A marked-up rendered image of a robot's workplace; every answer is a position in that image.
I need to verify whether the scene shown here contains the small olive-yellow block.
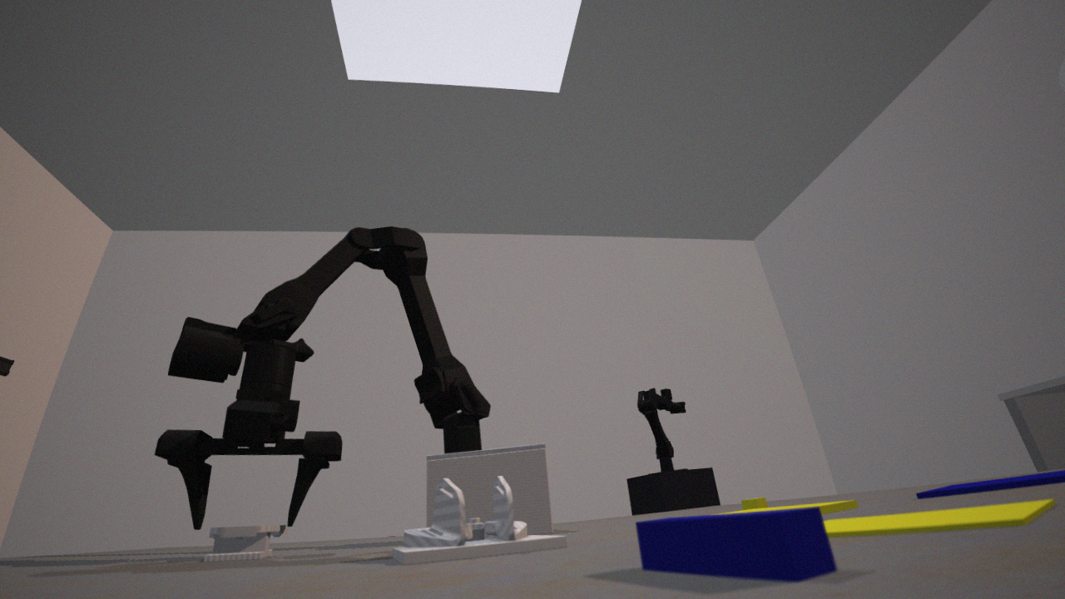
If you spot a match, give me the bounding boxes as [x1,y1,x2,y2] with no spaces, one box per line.
[741,498,768,509]

